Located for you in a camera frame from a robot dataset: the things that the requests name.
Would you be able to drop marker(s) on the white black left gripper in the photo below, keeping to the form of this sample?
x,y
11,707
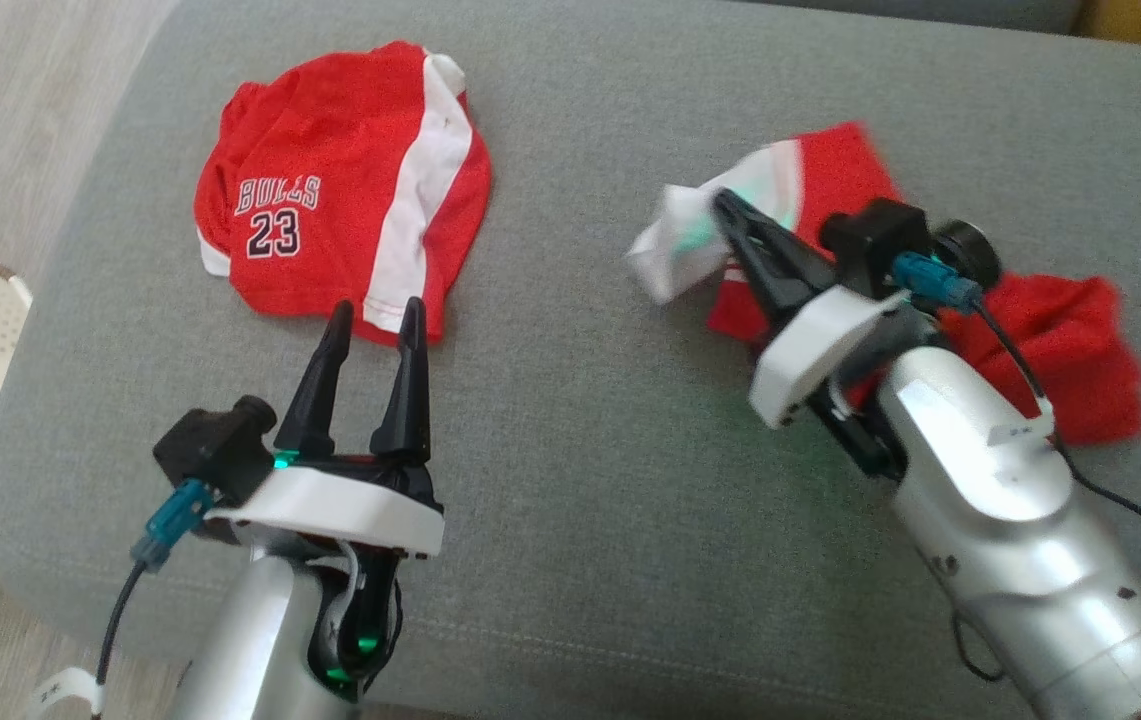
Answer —
x,y
340,500

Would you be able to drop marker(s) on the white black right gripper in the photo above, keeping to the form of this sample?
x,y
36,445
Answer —
x,y
815,350

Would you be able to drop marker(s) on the grey fabric sofa seat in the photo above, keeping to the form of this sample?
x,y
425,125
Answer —
x,y
610,450

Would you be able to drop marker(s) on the red white Bulls jersey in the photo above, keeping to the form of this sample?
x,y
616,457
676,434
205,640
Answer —
x,y
1060,340

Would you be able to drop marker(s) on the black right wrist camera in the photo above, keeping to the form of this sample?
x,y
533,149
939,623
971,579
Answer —
x,y
880,245

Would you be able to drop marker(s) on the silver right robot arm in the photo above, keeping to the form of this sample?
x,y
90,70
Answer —
x,y
1010,520

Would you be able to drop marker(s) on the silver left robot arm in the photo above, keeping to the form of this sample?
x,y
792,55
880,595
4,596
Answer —
x,y
250,640

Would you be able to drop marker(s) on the grey sofa back cushion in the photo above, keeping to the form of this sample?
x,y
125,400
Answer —
x,y
930,12

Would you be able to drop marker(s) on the red Bulls 23 shorts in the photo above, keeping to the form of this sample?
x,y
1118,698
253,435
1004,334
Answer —
x,y
330,190

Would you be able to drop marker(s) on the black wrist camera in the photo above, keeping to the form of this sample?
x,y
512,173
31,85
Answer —
x,y
880,245
215,445

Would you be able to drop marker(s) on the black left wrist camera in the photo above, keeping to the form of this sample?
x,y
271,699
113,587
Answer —
x,y
215,445

